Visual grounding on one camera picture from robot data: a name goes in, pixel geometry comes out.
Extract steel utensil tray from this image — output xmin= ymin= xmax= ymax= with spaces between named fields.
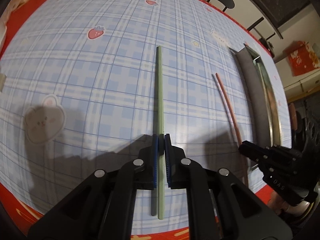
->
xmin=231 ymin=46 xmax=282 ymax=147

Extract black metal rack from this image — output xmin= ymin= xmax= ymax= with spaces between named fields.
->
xmin=246 ymin=17 xmax=284 ymax=40

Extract pink waste bin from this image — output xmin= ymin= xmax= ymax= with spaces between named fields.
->
xmin=289 ymin=103 xmax=298 ymax=131

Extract pink chopstick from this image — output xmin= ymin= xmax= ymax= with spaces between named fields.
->
xmin=215 ymin=73 xmax=249 ymax=186

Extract blue plaid table mat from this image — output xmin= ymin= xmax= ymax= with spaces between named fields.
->
xmin=0 ymin=0 xmax=293 ymax=235

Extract green chopstick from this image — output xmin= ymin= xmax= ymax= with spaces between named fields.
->
xmin=156 ymin=46 xmax=165 ymax=220

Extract brown rice cooker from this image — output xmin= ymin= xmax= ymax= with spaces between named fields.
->
xmin=259 ymin=37 xmax=274 ymax=58

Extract red cloth on refrigerator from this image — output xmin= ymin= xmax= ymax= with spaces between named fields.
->
xmin=285 ymin=41 xmax=319 ymax=76

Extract person's right hand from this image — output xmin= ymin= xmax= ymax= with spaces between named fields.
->
xmin=267 ymin=191 xmax=290 ymax=215

